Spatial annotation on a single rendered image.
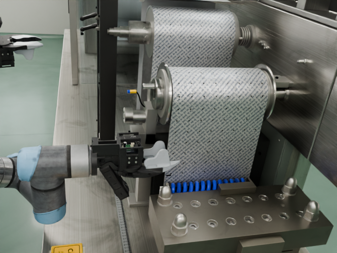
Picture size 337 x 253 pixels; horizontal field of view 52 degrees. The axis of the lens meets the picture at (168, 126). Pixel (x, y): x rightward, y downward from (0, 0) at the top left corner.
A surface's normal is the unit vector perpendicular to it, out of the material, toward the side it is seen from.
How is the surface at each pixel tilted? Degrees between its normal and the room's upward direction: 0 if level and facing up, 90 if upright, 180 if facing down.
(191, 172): 90
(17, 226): 0
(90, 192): 0
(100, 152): 90
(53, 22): 90
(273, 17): 90
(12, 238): 0
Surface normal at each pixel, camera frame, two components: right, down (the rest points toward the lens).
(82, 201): 0.09, -0.88
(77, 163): 0.24, -0.01
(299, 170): 0.23, 0.47
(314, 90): -0.97, 0.03
